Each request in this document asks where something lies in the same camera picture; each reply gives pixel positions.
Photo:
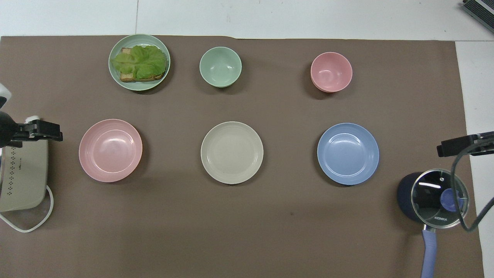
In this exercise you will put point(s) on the green bowl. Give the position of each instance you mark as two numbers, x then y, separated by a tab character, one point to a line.
220	66

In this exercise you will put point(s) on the glass pot lid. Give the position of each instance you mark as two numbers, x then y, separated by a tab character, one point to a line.
428	200

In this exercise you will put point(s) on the green lettuce leaf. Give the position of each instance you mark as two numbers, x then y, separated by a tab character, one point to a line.
141	61

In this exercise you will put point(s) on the toast slice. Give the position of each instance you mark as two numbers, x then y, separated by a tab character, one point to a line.
129	77

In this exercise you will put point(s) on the pink plate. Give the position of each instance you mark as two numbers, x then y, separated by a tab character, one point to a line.
110	150

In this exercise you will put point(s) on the blue plate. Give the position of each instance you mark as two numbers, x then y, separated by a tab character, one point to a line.
347	153

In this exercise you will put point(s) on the pink bowl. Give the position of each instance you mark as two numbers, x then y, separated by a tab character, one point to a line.
331	71

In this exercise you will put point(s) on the beige appliance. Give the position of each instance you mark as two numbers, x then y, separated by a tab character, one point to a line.
27	177

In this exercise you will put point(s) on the beige plate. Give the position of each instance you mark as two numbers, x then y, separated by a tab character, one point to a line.
232	152

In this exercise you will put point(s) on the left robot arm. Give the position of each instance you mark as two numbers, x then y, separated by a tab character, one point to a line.
3	92

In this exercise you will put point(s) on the dark blue pot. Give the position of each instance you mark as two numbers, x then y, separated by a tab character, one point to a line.
404	197

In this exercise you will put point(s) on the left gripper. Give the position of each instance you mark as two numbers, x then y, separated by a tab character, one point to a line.
8	129

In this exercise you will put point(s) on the green plate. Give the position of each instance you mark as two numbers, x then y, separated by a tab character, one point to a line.
115	75

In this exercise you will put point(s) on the grey ribbed device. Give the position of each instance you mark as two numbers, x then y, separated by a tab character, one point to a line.
480	9

